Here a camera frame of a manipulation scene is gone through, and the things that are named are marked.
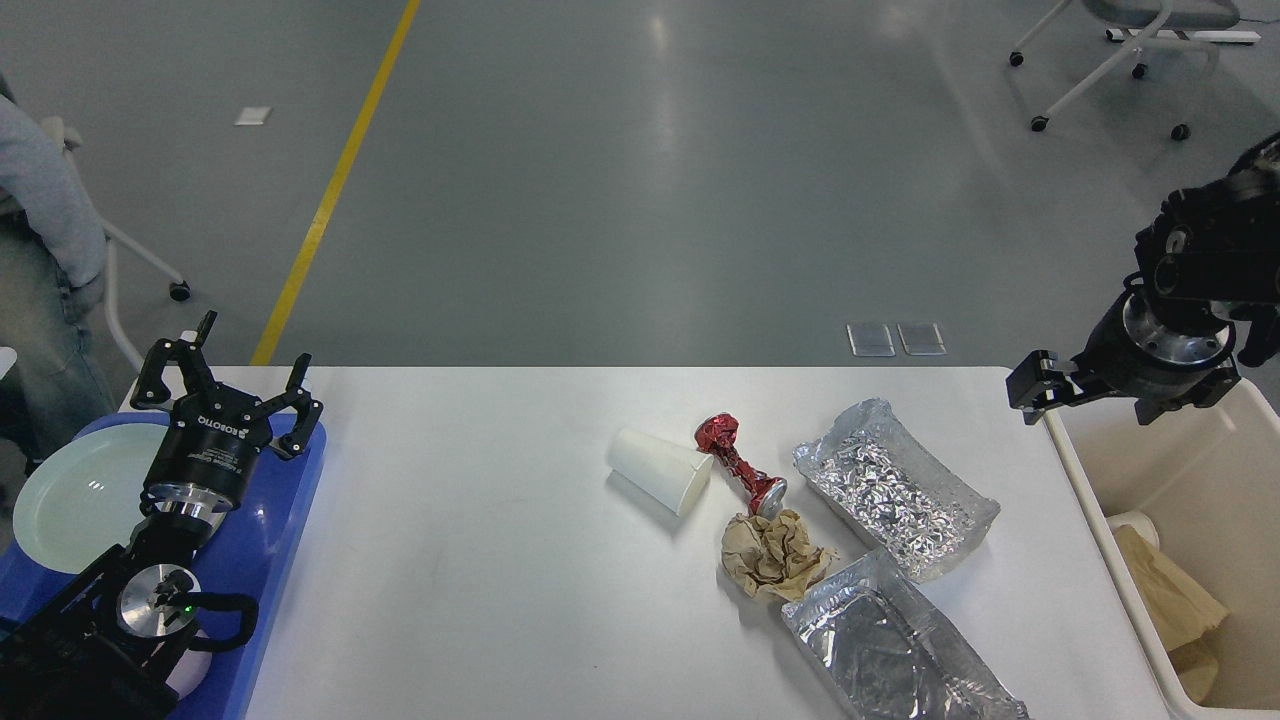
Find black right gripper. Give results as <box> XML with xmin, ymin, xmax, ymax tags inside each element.
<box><xmin>1006</xmin><ymin>290</ymin><xmax>1242</xmax><ymax>427</ymax></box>

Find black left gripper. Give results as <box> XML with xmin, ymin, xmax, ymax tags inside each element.
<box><xmin>131</xmin><ymin>311</ymin><xmax>325</xmax><ymax>516</ymax></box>

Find mint green plate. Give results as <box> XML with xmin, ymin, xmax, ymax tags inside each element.
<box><xmin>13</xmin><ymin>423</ymin><xmax>166</xmax><ymax>575</ymax></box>

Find aluminium foil sheet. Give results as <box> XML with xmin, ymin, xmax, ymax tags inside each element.
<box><xmin>794</xmin><ymin>397</ymin><xmax>1001</xmax><ymax>584</ymax></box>

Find brown paper bag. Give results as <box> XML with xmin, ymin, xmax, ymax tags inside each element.
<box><xmin>1112</xmin><ymin>525</ymin><xmax>1230</xmax><ymax>651</ymax></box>

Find aluminium foil tray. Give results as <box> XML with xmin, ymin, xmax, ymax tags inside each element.
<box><xmin>781</xmin><ymin>550</ymin><xmax>1030</xmax><ymax>719</ymax></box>

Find pink mug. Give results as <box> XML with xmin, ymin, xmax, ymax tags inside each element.
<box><xmin>165</xmin><ymin>650</ymin><xmax>212</xmax><ymax>700</ymax></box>

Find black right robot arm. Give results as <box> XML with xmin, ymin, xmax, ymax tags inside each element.
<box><xmin>1005</xmin><ymin>135</ymin><xmax>1279</xmax><ymax>425</ymax></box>

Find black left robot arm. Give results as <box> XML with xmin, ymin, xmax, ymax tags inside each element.
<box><xmin>3</xmin><ymin>311</ymin><xmax>323</xmax><ymax>719</ymax></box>

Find white chair left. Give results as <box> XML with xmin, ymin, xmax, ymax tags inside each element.
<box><xmin>38</xmin><ymin>117</ymin><xmax>192</xmax><ymax>373</ymax></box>

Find paper cup in bin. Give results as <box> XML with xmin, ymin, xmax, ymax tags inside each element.
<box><xmin>1105</xmin><ymin>511</ymin><xmax>1161</xmax><ymax>550</ymax></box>

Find beige plastic bin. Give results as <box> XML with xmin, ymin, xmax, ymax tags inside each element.
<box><xmin>1043</xmin><ymin>379</ymin><xmax>1279</xmax><ymax>719</ymax></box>

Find blue plastic tray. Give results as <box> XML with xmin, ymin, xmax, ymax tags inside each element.
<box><xmin>1</xmin><ymin>413</ymin><xmax>326</xmax><ymax>719</ymax></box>

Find seated person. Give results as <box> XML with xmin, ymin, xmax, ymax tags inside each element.
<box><xmin>1</xmin><ymin>85</ymin><xmax>114</xmax><ymax>475</ymax></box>

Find crumpled brown paper ball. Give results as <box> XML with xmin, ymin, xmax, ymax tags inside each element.
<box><xmin>719</xmin><ymin>510</ymin><xmax>840</xmax><ymax>602</ymax></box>

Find white floor bar far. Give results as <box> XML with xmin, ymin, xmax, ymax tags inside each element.
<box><xmin>1105</xmin><ymin>27</ymin><xmax>1261</xmax><ymax>46</ymax></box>

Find crushed red can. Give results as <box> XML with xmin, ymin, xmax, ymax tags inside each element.
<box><xmin>695</xmin><ymin>413</ymin><xmax>788</xmax><ymax>520</ymax></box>

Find white office chair right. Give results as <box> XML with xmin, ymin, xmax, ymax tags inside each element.
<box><xmin>1030</xmin><ymin>1</ymin><xmax>1242</xmax><ymax>143</ymax></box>

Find white paper cup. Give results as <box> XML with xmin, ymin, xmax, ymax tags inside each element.
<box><xmin>607</xmin><ymin>428</ymin><xmax>713</xmax><ymax>518</ymax></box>

